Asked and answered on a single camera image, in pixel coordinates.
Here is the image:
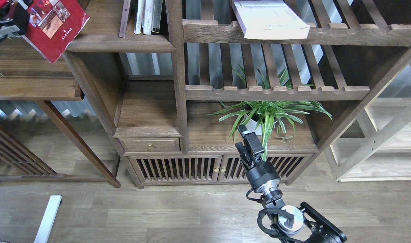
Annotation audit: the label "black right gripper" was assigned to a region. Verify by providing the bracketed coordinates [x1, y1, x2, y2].
[235, 125, 280, 193]

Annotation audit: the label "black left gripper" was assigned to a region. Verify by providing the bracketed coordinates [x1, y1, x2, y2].
[0, 2, 31, 43]

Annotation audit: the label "red hardcover book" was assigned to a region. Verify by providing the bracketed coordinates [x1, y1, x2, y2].
[0, 0, 90, 63]

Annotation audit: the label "maroon book white characters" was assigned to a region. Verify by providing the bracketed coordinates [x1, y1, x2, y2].
[118, 0, 131, 37]

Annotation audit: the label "white paperback book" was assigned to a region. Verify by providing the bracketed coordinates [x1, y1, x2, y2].
[232, 0, 310, 40]

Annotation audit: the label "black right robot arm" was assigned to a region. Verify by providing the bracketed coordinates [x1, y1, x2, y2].
[236, 125, 347, 243]

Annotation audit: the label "white plant pot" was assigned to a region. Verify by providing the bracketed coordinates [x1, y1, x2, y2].
[245, 115, 262, 136]

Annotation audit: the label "spider plant green leaves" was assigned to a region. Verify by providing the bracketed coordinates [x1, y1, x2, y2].
[207, 64, 333, 175]

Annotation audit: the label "dark wooden bookshelf cabinet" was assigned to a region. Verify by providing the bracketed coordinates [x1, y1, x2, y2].
[63, 0, 411, 188]

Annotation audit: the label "white upright book left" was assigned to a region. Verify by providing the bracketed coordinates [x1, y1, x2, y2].
[133, 0, 146, 34]

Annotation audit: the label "white upright book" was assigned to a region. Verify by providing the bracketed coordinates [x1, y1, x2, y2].
[133, 0, 146, 34]
[142, 0, 154, 35]

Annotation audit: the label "dark slatted wooden rack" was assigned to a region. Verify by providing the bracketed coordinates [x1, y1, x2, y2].
[0, 126, 68, 181]

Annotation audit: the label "white upright book middle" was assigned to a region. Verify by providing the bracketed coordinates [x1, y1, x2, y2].
[142, 0, 154, 35]

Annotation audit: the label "dark spine upright book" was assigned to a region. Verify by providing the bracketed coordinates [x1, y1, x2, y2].
[151, 0, 163, 35]

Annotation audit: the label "light wooden shelf frame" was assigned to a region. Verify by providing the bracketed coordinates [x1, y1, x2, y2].
[325, 58, 411, 182]

